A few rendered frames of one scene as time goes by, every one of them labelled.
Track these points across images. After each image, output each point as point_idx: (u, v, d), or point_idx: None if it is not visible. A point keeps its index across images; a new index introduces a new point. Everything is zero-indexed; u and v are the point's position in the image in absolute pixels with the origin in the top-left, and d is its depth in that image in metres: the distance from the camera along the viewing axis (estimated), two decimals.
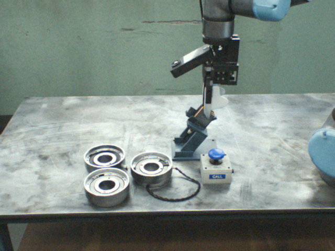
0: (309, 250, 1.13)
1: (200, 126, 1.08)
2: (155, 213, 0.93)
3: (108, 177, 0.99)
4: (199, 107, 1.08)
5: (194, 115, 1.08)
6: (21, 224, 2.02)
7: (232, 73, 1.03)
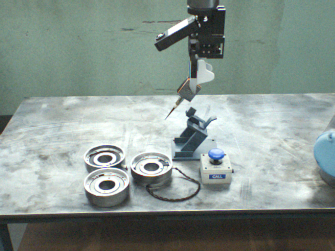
0: (309, 250, 1.13)
1: (186, 99, 1.05)
2: (155, 213, 0.93)
3: (108, 177, 0.99)
4: (185, 79, 1.04)
5: (180, 88, 1.04)
6: (21, 224, 2.02)
7: (218, 47, 1.00)
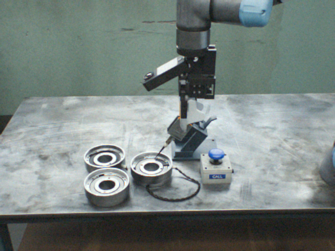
0: (309, 250, 1.13)
1: (176, 138, 1.01)
2: (155, 213, 0.93)
3: (108, 177, 0.99)
4: (176, 118, 1.00)
5: (170, 127, 1.00)
6: (21, 224, 2.02)
7: (209, 86, 0.96)
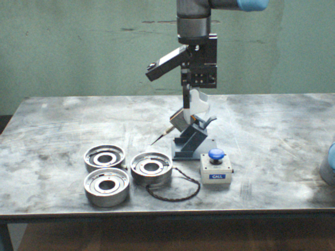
0: (309, 250, 1.13)
1: (177, 128, 1.00)
2: (155, 213, 0.93)
3: (108, 177, 0.99)
4: (180, 108, 1.00)
5: (174, 116, 1.00)
6: (21, 224, 2.02)
7: (213, 76, 0.96)
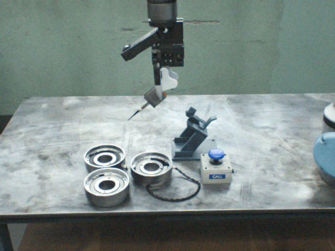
0: (309, 250, 1.13)
1: (151, 104, 1.12)
2: (155, 213, 0.93)
3: (108, 177, 0.99)
4: (154, 86, 1.11)
5: (147, 93, 1.11)
6: (21, 224, 2.02)
7: (181, 56, 1.07)
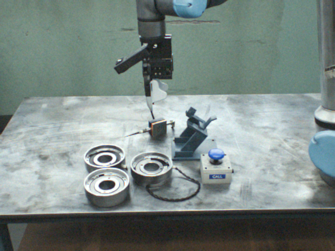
0: (309, 250, 1.13)
1: (153, 133, 1.19)
2: (155, 213, 0.93)
3: (108, 177, 0.99)
4: (160, 118, 1.21)
5: (156, 122, 1.19)
6: (21, 224, 2.02)
7: (170, 69, 1.15)
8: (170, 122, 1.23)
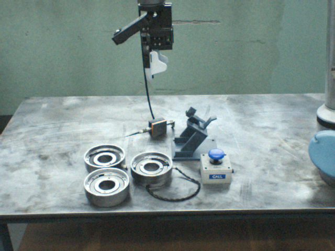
0: (309, 250, 1.13)
1: (153, 133, 1.19)
2: (155, 213, 0.93)
3: (108, 177, 0.99)
4: (160, 118, 1.21)
5: (155, 122, 1.19)
6: (21, 224, 2.02)
7: (170, 40, 1.11)
8: (170, 122, 1.23)
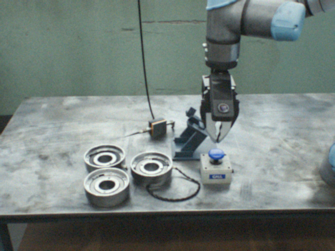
0: (309, 250, 1.13)
1: (153, 133, 1.19)
2: (155, 213, 0.93)
3: (108, 177, 0.99)
4: (160, 118, 1.21)
5: (155, 122, 1.19)
6: (21, 224, 2.02)
7: None
8: (170, 122, 1.23)
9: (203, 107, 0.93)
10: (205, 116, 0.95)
